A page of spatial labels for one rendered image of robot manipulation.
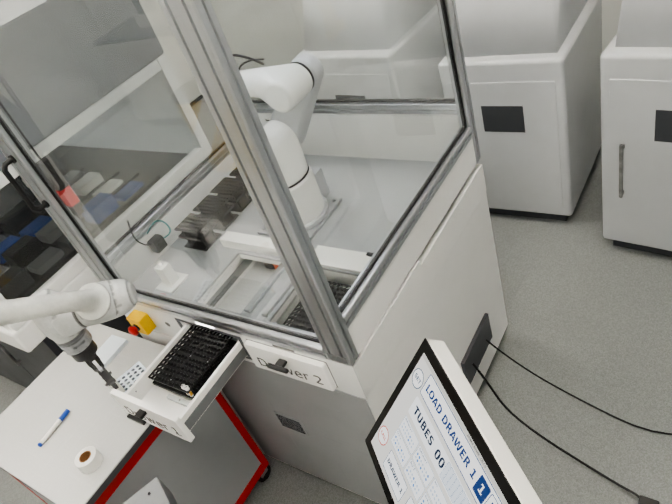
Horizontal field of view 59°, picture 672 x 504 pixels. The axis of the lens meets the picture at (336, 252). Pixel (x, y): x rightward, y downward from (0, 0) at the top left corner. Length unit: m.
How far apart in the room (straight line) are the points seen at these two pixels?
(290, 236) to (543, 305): 1.81
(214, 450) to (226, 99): 1.46
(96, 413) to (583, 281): 2.13
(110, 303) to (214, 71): 0.85
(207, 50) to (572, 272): 2.29
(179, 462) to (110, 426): 0.27
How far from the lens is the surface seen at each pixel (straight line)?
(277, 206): 1.22
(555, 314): 2.84
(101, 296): 1.73
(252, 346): 1.75
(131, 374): 2.13
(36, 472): 2.15
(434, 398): 1.18
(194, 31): 1.08
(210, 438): 2.24
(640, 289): 2.94
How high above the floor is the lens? 2.11
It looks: 38 degrees down
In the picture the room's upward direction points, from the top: 21 degrees counter-clockwise
